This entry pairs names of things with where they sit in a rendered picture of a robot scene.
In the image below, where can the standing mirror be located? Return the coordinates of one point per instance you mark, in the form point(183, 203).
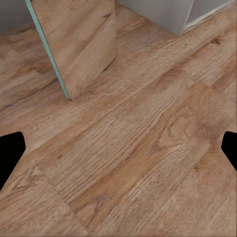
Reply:
point(80, 38)

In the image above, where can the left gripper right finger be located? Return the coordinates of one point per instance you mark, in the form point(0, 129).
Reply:
point(229, 147)

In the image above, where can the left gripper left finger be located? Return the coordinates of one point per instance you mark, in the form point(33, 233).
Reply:
point(12, 147)

